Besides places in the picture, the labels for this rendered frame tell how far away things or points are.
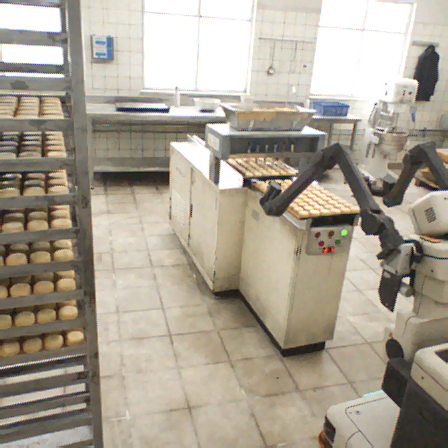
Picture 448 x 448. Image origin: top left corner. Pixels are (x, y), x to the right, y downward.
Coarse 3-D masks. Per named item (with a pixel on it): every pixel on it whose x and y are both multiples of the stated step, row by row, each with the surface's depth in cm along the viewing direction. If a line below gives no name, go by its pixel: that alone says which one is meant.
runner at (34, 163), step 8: (0, 160) 100; (8, 160) 101; (16, 160) 101; (24, 160) 102; (32, 160) 102; (40, 160) 103; (48, 160) 104; (56, 160) 104; (64, 160) 105; (72, 160) 105; (0, 168) 101; (8, 168) 101; (16, 168) 102; (24, 168) 102; (32, 168) 103; (40, 168) 104; (48, 168) 104; (56, 168) 105; (64, 168) 106; (72, 168) 106
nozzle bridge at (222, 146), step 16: (208, 128) 291; (224, 128) 286; (304, 128) 303; (208, 144) 294; (224, 144) 270; (240, 144) 283; (256, 144) 287; (272, 144) 291; (304, 144) 299; (320, 144) 294; (304, 160) 312; (208, 176) 299
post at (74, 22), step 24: (72, 0) 91; (72, 24) 92; (72, 48) 94; (72, 72) 96; (72, 96) 97; (96, 312) 120; (96, 336) 123; (96, 360) 126; (96, 384) 129; (96, 408) 132; (96, 432) 135
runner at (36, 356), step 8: (32, 352) 121; (40, 352) 122; (48, 352) 123; (56, 352) 124; (64, 352) 124; (72, 352) 125; (80, 352) 126; (0, 360) 119; (8, 360) 120; (16, 360) 120; (24, 360) 121; (32, 360) 122; (40, 360) 123
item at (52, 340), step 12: (24, 336) 130; (36, 336) 130; (48, 336) 129; (60, 336) 129; (72, 336) 130; (0, 348) 123; (12, 348) 123; (24, 348) 124; (36, 348) 125; (48, 348) 126
